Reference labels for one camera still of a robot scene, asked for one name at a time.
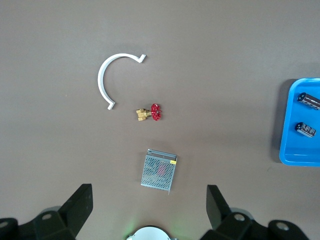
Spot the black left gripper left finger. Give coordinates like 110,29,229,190
0,183,94,240

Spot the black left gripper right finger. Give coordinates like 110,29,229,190
201,184,311,240

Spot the short dark cylindrical capacitor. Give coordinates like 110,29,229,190
294,121,317,138

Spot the small black rectangular component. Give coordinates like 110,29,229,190
296,91,320,111

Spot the perforated metal power supply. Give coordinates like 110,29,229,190
140,148,178,196

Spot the blue plastic tray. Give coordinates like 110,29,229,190
279,77,320,167

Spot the brass valve with red handwheel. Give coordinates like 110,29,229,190
135,103,163,123

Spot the white semicircular pipe clamp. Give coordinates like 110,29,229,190
97,52,148,111

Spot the brown table cover mat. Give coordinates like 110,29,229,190
0,0,320,240

